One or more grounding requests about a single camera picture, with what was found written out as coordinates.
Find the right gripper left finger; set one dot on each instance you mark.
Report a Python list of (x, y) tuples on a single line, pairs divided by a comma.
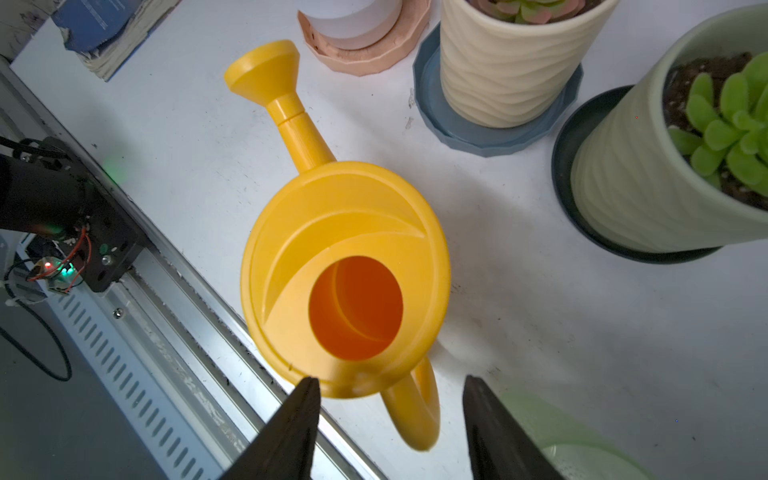
[(284, 447)]

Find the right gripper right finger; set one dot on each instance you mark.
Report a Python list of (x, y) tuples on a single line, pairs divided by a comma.
[(498, 446)]

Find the yellow plastic watering can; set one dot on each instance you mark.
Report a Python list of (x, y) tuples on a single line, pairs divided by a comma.
[(345, 276)]

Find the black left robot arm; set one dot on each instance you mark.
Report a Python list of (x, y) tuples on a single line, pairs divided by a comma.
[(41, 201)]

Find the green ribbed pot succulent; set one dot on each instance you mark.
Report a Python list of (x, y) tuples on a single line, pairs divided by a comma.
[(630, 183)]

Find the cream ribbed pot succulent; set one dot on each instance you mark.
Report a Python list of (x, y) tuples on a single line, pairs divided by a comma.
[(502, 74)]

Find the white pot red succulent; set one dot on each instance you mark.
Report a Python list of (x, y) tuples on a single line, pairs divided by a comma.
[(351, 24)]

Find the translucent green cup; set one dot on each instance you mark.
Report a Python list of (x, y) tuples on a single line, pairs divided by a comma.
[(576, 451)]

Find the small circuit board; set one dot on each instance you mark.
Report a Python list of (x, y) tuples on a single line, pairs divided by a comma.
[(57, 275)]

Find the grey-blue saucer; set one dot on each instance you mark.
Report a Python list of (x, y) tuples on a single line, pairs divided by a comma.
[(460, 134)]

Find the pink saucer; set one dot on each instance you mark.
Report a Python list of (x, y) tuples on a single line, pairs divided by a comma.
[(393, 47)]

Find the blue book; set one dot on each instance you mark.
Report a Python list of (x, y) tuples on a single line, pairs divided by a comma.
[(105, 33)]

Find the aluminium front rail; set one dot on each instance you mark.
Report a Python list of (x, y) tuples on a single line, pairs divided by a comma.
[(171, 354)]

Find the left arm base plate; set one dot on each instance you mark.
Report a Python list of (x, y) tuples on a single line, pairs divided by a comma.
[(114, 238)]

